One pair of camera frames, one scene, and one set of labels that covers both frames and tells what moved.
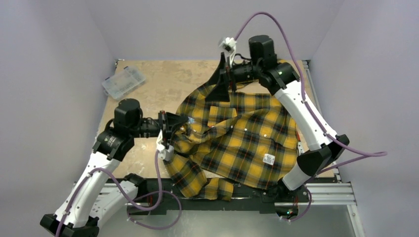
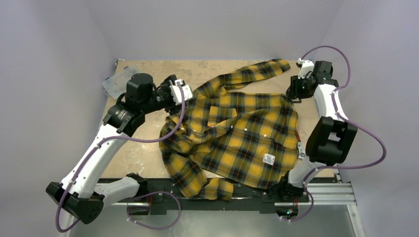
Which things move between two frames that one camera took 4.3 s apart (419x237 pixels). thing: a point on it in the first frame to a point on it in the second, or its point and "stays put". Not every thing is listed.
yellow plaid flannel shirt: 251,138 stays put
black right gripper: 226,74 to 295,90
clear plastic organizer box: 123,81 stays put
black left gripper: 169,122 to 172,108
